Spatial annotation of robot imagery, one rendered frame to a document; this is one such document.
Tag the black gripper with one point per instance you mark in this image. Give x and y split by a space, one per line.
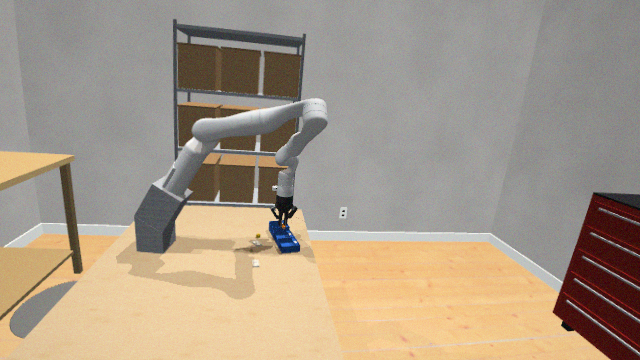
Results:
284 208

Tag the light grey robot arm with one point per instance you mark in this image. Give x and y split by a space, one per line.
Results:
207 132

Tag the blue three-compartment bin rack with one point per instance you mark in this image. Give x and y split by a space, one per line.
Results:
282 239

